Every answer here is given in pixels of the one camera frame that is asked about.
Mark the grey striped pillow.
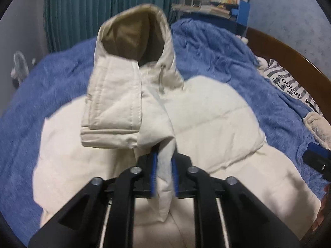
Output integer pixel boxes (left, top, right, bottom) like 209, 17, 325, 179
264, 58, 324, 117

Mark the cream hooded jacket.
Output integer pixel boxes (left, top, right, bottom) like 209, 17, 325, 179
32, 4, 322, 248

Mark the white standing fan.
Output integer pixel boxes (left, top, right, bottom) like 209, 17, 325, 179
10, 51, 30, 85

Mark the brown wooden headboard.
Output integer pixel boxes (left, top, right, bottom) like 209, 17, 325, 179
245, 26, 331, 86

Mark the teal curtain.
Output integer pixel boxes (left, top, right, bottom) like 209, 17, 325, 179
43, 0, 183, 53

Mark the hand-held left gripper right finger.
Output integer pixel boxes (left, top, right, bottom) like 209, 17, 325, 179
171, 154, 301, 248

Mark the blue bookshelf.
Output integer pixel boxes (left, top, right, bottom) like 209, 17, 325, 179
177, 0, 252, 37

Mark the cream fluffy cloth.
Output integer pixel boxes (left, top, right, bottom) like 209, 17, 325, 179
302, 112, 331, 151

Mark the blue fluffy blanket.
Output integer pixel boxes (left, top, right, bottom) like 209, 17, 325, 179
0, 18, 331, 246

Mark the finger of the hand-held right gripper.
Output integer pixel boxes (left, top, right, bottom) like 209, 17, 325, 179
302, 142, 331, 182

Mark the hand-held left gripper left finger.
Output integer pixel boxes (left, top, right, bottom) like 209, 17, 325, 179
28, 152, 159, 248

